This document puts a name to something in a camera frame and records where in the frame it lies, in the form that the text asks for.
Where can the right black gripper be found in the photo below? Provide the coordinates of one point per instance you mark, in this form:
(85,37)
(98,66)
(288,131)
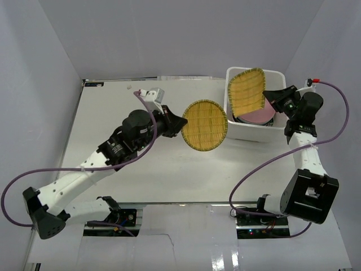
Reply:
(276,97)

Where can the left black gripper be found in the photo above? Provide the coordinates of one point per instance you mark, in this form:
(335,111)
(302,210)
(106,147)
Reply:
(169,122)

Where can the pink plastic plate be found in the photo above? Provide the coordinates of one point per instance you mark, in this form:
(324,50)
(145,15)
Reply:
(268,112)

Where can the orange sunburst glass plate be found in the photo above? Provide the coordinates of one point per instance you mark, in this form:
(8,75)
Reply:
(250,119)

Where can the square bamboo tray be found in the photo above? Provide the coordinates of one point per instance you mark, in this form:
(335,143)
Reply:
(245,91)

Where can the round bamboo tray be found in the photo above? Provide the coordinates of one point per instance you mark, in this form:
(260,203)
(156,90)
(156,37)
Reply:
(207,125)

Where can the white green-striped plate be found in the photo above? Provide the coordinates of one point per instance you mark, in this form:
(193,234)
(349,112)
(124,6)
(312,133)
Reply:
(269,123)

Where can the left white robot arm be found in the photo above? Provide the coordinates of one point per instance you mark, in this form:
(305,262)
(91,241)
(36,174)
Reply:
(50,207)

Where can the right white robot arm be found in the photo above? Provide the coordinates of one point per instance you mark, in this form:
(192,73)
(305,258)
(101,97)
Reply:
(311,191)

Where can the white plastic bin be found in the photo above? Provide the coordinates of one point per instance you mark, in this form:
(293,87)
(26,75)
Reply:
(257,133)

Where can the black label sticker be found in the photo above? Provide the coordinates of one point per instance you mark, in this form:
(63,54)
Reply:
(93,84)

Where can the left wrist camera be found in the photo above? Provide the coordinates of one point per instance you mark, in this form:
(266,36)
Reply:
(153,98)

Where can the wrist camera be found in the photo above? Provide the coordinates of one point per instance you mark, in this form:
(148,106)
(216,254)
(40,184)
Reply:
(311,84)
(153,98)

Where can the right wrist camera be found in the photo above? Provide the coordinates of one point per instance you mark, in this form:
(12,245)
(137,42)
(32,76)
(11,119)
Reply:
(311,84)

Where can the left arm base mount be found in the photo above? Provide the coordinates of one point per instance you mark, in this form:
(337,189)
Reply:
(128,218)

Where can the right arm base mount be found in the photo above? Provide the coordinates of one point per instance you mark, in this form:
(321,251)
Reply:
(260,227)

